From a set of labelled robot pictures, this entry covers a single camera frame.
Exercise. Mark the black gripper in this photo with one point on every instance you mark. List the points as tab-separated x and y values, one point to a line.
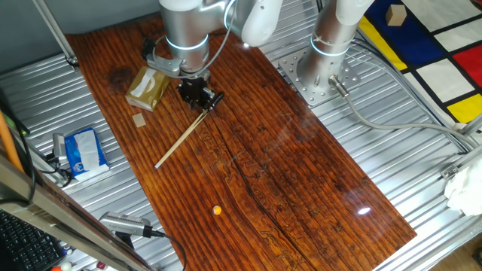
190	90

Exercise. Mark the wooden pool cue stick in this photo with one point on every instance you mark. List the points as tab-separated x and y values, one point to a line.
184	137

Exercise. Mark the orange striped pool ball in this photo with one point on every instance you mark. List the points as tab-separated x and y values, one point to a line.
217	210

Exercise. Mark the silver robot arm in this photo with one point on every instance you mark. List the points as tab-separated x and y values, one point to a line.
184	26

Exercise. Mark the blue pool ball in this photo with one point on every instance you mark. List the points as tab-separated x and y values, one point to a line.
68	249

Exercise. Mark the white pool ball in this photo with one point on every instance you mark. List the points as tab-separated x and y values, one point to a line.
66	267

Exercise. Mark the gold tissue box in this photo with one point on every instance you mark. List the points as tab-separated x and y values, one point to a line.
150	92

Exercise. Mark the small pale wooden cube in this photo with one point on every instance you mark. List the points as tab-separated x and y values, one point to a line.
139	120

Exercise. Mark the blue tissue box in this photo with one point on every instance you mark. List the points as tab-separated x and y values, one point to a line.
73	150

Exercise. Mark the slanted metal pole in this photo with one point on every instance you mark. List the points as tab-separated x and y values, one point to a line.
52	32

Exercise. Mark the orange pole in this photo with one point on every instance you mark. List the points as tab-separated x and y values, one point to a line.
7	143

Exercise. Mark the brown wooden cube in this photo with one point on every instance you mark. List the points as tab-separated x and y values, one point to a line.
395	16

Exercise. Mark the black keyboard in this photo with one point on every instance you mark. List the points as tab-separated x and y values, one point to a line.
26	244

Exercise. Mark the colourful checkered cloth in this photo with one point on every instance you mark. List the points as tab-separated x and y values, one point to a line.
444	41

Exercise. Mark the white crumpled cloth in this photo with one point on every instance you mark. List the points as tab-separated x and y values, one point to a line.
465	192

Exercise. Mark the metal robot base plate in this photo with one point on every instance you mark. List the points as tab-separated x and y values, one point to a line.
320	96

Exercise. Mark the silver camera with black plug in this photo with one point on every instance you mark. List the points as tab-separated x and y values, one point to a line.
124	224

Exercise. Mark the small silver camera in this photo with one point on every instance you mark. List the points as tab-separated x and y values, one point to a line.
59	145

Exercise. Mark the black camera stand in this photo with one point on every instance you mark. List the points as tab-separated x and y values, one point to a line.
124	239

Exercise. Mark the steel frame beam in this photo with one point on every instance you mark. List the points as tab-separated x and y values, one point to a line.
56	203

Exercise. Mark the aluminium frame profile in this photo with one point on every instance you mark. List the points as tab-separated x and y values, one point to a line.
463	162

